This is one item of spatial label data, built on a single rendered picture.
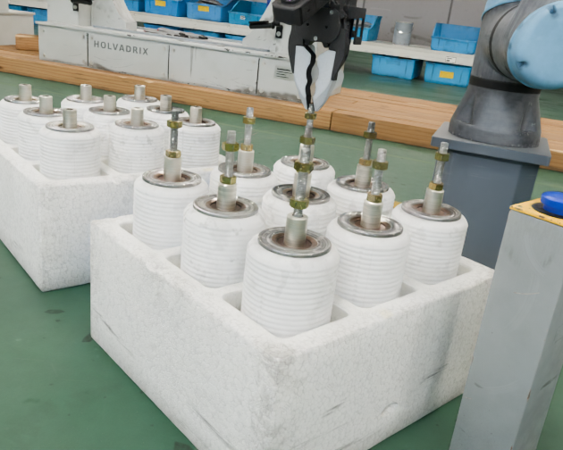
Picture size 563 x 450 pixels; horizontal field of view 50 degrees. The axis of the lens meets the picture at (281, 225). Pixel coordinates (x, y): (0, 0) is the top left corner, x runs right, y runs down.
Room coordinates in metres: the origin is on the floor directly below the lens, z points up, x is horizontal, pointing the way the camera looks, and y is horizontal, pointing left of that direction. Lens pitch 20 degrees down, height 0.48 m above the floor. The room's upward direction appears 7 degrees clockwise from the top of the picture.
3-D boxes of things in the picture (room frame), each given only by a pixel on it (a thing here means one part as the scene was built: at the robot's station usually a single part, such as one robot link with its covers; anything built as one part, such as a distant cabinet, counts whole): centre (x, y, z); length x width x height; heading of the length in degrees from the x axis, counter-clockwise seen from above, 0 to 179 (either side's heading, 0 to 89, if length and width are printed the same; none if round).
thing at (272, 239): (0.57, -0.02, 0.25); 0.08 x 0.08 x 0.01
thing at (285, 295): (0.57, -0.02, 0.16); 0.10 x 0.10 x 0.18
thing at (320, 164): (0.90, -0.03, 0.25); 0.08 x 0.08 x 0.01
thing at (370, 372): (0.73, -0.02, 0.09); 0.39 x 0.39 x 0.18; 43
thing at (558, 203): (0.57, -0.27, 0.32); 0.04 x 0.04 x 0.02
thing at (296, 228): (0.57, -0.02, 0.26); 0.02 x 0.02 x 0.03
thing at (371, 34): (5.53, -0.44, 0.36); 0.50 x 0.38 x 0.21; 163
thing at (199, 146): (1.12, 0.18, 0.16); 0.10 x 0.10 x 0.18
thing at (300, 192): (0.57, -0.02, 0.31); 0.01 x 0.01 x 0.08
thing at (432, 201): (0.73, -0.19, 0.26); 0.02 x 0.02 x 0.03
